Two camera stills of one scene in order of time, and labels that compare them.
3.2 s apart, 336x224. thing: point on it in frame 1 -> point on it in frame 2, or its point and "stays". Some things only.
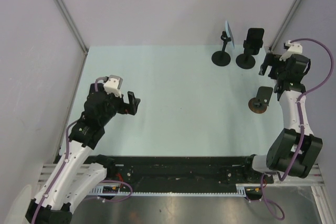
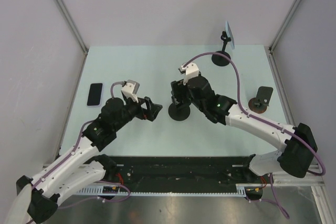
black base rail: (185, 171) stays
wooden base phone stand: (258, 105) stays
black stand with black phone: (252, 45) -> (178, 114)
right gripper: (271, 60) -> (178, 87)
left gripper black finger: (136, 102) -> (157, 108)
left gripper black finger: (130, 97) -> (149, 105)
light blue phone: (229, 32) stays
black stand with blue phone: (222, 58) stays
